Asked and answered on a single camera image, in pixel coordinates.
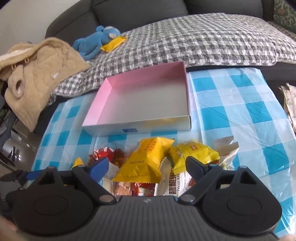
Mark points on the green patterned cushion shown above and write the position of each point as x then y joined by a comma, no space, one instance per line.
285,14

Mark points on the white nut snack packet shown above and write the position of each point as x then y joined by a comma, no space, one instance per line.
171,183

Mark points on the white green snack packet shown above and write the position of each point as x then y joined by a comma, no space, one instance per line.
226,150

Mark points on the beige blanket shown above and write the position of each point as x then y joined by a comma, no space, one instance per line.
41,76

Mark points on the large yellow snack packet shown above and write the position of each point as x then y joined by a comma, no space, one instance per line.
143,162

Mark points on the yellow packet beside plush toy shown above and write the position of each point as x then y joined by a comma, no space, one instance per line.
114,44

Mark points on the blue checked tablecloth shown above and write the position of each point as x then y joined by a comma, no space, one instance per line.
231,104

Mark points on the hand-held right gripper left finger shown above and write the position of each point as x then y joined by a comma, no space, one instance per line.
100,167

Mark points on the grey checked blanket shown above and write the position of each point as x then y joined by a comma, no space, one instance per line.
196,39

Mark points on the yellow snack packet red label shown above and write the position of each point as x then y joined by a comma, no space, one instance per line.
194,150

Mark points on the brown cracker packet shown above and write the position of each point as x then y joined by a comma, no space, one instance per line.
119,157

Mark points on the beige printed paper bag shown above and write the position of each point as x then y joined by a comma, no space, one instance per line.
290,104

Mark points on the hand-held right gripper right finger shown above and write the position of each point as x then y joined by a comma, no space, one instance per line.
192,167

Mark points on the gold snack packet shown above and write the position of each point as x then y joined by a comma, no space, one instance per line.
78,162

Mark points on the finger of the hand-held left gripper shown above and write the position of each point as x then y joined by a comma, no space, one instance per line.
13,176

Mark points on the blue plush toy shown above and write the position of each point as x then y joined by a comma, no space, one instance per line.
92,41

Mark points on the dark grey sofa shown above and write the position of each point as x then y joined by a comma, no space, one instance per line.
138,11

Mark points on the white cardboard box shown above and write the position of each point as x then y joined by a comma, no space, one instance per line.
143,102

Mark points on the red white snack packet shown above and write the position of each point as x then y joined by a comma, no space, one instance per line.
138,188

